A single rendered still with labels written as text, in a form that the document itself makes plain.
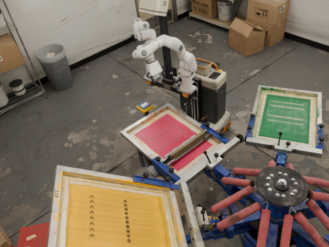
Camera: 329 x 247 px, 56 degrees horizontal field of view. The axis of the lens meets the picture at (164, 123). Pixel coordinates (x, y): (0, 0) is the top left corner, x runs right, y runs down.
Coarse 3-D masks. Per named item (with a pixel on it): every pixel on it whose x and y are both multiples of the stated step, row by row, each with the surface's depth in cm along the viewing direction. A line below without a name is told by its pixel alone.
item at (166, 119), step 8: (160, 120) 296; (168, 120) 295; (176, 120) 294; (160, 128) 288; (184, 128) 284; (184, 136) 277; (200, 144) 268; (208, 144) 267; (192, 152) 261; (200, 152) 260
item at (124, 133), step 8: (168, 104) 307; (152, 112) 301; (160, 112) 303; (176, 112) 298; (144, 120) 294; (192, 120) 286; (128, 128) 287; (200, 128) 279; (128, 136) 279; (136, 144) 271; (224, 144) 260; (144, 152) 262; (208, 152) 255; (200, 160) 250; (192, 168) 244
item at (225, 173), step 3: (219, 165) 237; (216, 168) 236; (219, 168) 235; (222, 168) 235; (213, 171) 239; (216, 171) 235; (219, 171) 233; (222, 171) 233; (225, 171) 233; (228, 171) 232; (219, 174) 234; (222, 174) 231; (225, 174) 230; (228, 174) 230; (222, 177) 233
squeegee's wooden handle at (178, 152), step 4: (200, 132) 263; (204, 132) 263; (196, 136) 260; (200, 136) 261; (204, 136) 265; (192, 140) 257; (196, 140) 260; (200, 140) 264; (184, 144) 255; (188, 144) 255; (192, 144) 259; (180, 148) 252; (184, 148) 254; (188, 148) 258; (172, 152) 250; (176, 152) 249; (180, 152) 253; (184, 152) 257; (172, 156) 248; (176, 156) 252
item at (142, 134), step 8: (144, 128) 290; (152, 128) 289; (136, 136) 283; (144, 136) 282; (152, 144) 274; (176, 144) 271; (160, 152) 265; (168, 152) 264; (184, 160) 256; (176, 168) 251
